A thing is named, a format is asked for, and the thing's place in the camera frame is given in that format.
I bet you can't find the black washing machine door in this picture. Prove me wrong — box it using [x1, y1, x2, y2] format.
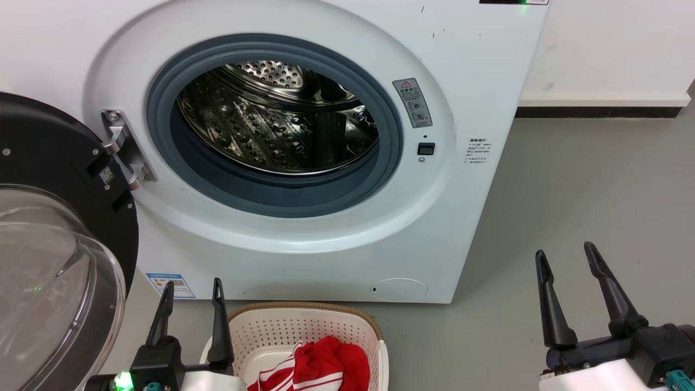
[0, 92, 140, 391]

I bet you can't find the black baseboard strip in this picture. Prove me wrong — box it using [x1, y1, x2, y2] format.
[515, 106, 683, 119]

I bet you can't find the small printed text sticker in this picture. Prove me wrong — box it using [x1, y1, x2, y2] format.
[466, 137, 492, 165]

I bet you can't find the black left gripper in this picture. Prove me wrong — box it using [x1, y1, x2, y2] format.
[87, 278, 248, 391]

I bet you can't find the white front-load washing machine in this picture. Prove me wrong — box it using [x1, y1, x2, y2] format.
[0, 0, 550, 304]

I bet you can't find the silver metal door hinge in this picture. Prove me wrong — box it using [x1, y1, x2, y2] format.
[102, 109, 158, 191]

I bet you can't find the blue energy label sticker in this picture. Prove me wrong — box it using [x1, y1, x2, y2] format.
[146, 273, 196, 299]

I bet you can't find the round white filter cover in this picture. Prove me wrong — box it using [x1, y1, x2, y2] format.
[371, 278, 428, 302]

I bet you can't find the grey warning sticker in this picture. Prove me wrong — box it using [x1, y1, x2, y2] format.
[392, 78, 433, 129]

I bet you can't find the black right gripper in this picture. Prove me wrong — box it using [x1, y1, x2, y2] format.
[535, 242, 695, 391]

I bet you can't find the red and white garment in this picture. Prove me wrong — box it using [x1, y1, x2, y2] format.
[247, 336, 371, 391]

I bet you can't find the stainless steel washing machine drum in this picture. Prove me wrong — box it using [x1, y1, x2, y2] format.
[176, 60, 380, 176]

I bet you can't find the cream perforated laundry basket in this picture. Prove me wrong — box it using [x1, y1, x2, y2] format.
[200, 301, 389, 391]

